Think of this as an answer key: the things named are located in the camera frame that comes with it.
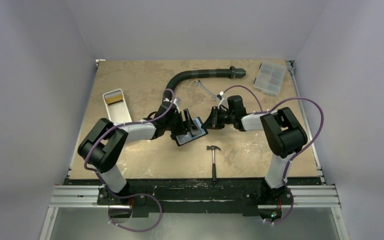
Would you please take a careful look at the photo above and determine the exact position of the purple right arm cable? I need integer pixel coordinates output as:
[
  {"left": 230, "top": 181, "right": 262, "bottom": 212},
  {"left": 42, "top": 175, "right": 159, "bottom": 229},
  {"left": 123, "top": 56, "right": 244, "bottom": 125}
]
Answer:
[{"left": 219, "top": 85, "right": 325, "bottom": 226}]

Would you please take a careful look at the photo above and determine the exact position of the black card holder wallet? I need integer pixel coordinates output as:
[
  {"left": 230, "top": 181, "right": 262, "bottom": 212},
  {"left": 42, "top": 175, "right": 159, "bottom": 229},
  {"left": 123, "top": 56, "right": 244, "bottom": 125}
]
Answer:
[{"left": 174, "top": 117, "right": 209, "bottom": 147}]

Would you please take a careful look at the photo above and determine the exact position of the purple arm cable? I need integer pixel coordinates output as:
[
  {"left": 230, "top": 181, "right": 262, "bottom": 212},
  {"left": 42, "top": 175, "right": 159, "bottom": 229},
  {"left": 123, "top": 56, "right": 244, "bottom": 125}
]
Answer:
[
  {"left": 219, "top": 85, "right": 325, "bottom": 226},
  {"left": 84, "top": 88, "right": 175, "bottom": 233}
]

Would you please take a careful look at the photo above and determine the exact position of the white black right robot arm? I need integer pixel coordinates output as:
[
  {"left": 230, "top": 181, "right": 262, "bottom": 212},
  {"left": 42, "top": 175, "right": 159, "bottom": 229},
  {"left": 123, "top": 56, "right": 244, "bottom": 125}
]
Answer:
[{"left": 201, "top": 95, "right": 308, "bottom": 204}]

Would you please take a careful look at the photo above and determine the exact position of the black handled hammer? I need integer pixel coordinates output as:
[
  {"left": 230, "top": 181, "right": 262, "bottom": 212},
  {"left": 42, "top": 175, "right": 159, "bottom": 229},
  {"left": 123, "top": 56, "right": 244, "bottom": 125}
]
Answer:
[{"left": 206, "top": 145, "right": 221, "bottom": 182}]

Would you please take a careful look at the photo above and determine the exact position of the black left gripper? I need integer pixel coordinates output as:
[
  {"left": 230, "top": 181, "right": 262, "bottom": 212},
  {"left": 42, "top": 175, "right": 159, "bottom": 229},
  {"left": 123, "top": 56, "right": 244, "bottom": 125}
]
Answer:
[{"left": 164, "top": 109, "right": 197, "bottom": 136}]

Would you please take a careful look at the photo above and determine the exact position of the white plastic tray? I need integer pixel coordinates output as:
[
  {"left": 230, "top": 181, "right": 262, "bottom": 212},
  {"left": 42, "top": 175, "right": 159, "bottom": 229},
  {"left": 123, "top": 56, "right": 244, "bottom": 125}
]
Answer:
[{"left": 102, "top": 88, "right": 132, "bottom": 124}]

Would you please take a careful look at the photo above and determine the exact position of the black corrugated hose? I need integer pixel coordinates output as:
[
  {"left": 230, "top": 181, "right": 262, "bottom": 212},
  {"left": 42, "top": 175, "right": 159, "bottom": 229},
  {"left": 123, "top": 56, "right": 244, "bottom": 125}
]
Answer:
[{"left": 160, "top": 66, "right": 247, "bottom": 110}]

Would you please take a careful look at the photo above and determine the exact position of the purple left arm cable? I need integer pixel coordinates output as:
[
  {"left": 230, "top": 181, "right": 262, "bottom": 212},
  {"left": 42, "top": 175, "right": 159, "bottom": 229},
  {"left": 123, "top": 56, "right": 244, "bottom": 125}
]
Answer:
[{"left": 84, "top": 88, "right": 175, "bottom": 233}]

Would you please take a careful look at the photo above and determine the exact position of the silver wrench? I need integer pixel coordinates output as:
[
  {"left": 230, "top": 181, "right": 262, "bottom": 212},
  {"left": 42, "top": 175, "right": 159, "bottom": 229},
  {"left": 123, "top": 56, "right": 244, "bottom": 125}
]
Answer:
[{"left": 194, "top": 79, "right": 219, "bottom": 101}]

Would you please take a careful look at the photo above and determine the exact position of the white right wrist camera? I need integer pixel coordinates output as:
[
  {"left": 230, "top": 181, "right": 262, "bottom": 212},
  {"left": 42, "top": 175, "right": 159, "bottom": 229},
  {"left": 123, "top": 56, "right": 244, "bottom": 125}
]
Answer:
[{"left": 216, "top": 91, "right": 228, "bottom": 109}]

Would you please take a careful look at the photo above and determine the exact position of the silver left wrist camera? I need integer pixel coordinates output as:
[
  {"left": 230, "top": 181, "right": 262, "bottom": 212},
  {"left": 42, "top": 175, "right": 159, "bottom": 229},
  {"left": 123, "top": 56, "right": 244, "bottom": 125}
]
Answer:
[{"left": 173, "top": 97, "right": 182, "bottom": 106}]

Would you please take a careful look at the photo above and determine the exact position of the gold credit card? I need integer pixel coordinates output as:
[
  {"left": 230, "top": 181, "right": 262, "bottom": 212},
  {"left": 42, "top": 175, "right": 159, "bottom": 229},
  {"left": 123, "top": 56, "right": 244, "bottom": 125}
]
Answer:
[{"left": 105, "top": 94, "right": 124, "bottom": 106}]

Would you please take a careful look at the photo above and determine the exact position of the clear plastic organizer box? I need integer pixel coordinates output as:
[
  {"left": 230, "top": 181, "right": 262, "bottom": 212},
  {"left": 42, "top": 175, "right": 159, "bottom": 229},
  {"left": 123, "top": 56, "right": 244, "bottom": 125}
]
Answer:
[{"left": 253, "top": 60, "right": 287, "bottom": 96}]

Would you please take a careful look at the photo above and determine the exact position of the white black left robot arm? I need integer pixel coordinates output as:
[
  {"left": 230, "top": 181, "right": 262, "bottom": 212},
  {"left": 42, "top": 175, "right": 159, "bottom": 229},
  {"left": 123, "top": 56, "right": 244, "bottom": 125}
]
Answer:
[{"left": 77, "top": 102, "right": 199, "bottom": 205}]

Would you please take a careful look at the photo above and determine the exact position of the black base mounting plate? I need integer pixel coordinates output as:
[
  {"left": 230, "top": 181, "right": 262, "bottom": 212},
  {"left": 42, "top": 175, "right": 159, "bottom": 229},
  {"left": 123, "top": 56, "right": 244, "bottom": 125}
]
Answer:
[{"left": 63, "top": 177, "right": 325, "bottom": 218}]

